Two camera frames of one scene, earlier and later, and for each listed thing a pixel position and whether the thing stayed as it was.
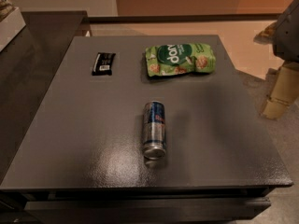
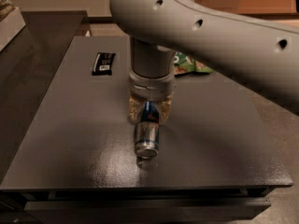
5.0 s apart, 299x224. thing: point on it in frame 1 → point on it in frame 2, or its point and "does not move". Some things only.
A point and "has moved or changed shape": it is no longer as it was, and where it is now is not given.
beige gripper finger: x=284 y=93 → x=150 y=79
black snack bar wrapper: x=103 y=63 does not move
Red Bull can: x=154 y=139 has moved or changed shape
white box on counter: x=11 y=25 does not move
